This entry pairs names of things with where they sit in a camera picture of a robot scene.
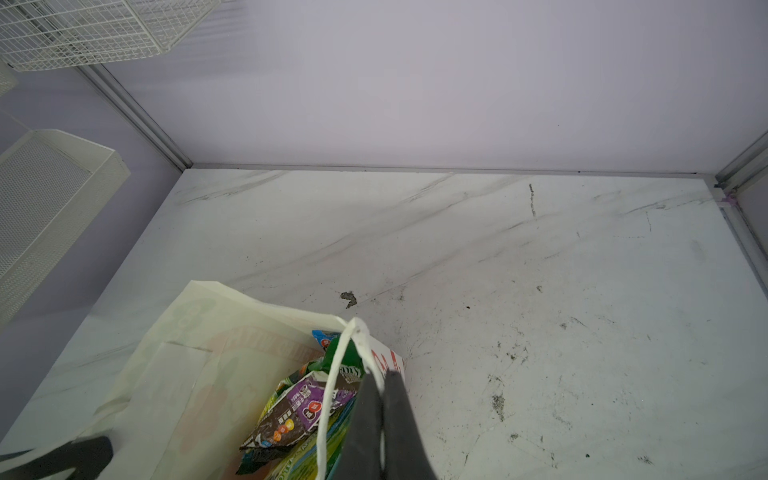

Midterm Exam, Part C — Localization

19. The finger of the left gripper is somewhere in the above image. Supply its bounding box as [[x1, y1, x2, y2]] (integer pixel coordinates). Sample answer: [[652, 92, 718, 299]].
[[1, 436, 114, 480]]

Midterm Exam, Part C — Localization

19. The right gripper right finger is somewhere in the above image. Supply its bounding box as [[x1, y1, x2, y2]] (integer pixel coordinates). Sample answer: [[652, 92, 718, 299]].
[[382, 371, 437, 480]]

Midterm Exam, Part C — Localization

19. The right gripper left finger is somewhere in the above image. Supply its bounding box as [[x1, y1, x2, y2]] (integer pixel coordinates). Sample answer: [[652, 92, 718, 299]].
[[329, 375, 384, 480]]

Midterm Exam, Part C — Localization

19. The yellow-green snack packet back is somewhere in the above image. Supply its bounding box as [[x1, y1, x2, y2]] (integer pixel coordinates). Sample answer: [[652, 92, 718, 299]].
[[236, 335, 367, 480]]

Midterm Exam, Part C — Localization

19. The brown purple candy bar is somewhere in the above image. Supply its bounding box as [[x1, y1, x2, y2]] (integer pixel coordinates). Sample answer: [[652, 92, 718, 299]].
[[239, 370, 328, 451]]

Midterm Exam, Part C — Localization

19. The white floral paper bag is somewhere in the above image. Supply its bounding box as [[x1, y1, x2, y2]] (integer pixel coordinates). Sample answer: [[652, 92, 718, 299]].
[[31, 281, 403, 479]]

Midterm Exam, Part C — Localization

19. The blue snack packet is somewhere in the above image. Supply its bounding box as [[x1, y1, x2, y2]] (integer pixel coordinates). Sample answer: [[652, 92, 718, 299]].
[[312, 330, 340, 351]]

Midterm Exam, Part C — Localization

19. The lower white mesh shelf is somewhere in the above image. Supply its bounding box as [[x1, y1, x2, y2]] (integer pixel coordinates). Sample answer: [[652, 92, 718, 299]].
[[1, 111, 131, 326]]

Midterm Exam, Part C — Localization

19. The white wire basket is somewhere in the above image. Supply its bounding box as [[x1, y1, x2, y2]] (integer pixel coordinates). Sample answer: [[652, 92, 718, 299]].
[[1, 0, 220, 72]]

